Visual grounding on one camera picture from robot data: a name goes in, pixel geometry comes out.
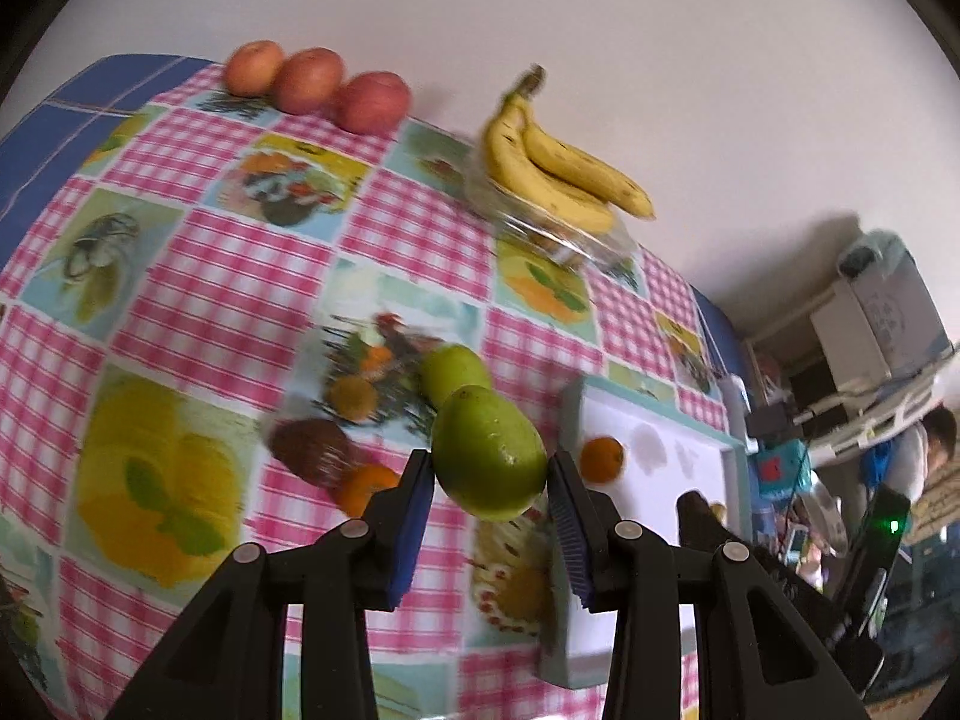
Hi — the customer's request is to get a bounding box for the clear plastic container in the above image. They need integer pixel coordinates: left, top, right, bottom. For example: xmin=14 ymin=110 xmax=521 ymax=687
xmin=463 ymin=157 xmax=638 ymax=278

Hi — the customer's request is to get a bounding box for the pink plaid fruit-print tablecloth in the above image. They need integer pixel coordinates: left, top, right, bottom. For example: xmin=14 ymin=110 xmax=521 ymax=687
xmin=0 ymin=60 xmax=743 ymax=720

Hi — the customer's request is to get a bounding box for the orange tangerine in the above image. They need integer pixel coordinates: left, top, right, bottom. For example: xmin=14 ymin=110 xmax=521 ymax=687
xmin=334 ymin=463 xmax=402 ymax=518
xmin=581 ymin=436 xmax=626 ymax=485

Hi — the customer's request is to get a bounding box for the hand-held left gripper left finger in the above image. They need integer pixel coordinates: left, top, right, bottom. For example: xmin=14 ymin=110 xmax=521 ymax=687
xmin=105 ymin=448 xmax=437 ymax=720

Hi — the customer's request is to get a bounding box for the teal box red mark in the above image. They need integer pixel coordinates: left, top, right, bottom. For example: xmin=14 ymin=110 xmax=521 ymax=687
xmin=754 ymin=442 xmax=812 ymax=497

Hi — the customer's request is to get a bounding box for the white tray teal rim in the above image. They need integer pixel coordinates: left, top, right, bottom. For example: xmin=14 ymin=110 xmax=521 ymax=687
xmin=540 ymin=377 xmax=751 ymax=687

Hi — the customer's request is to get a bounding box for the dark brown date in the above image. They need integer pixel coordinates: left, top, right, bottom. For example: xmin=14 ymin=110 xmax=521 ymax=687
xmin=266 ymin=418 xmax=361 ymax=487

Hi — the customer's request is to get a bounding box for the blue tablecloth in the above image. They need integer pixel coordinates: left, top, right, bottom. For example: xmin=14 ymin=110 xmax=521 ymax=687
xmin=0 ymin=54 xmax=218 ymax=230

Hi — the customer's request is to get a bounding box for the small white object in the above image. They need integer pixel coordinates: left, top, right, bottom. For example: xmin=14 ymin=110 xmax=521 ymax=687
xmin=716 ymin=375 xmax=751 ymax=451

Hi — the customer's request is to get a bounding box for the yellow spotted banana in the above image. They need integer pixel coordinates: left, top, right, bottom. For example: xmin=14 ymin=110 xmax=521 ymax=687
xmin=521 ymin=67 xmax=656 ymax=221
xmin=482 ymin=86 xmax=617 ymax=235

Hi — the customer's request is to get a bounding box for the pale red apple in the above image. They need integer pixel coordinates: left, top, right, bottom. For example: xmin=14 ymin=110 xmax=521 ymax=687
xmin=225 ymin=40 xmax=287 ymax=97

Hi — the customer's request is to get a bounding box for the black device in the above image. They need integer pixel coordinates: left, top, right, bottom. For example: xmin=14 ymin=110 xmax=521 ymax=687
xmin=746 ymin=399 xmax=800 ymax=436

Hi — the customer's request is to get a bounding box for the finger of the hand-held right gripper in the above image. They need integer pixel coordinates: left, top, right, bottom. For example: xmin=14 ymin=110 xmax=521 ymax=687
xmin=677 ymin=490 xmax=751 ymax=550

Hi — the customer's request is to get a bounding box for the green mango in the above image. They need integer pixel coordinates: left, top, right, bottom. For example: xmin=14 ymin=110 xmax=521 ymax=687
xmin=420 ymin=345 xmax=494 ymax=407
xmin=431 ymin=385 xmax=548 ymax=520

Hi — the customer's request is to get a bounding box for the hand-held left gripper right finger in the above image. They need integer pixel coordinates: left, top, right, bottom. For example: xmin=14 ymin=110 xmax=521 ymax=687
xmin=546 ymin=450 xmax=863 ymax=720

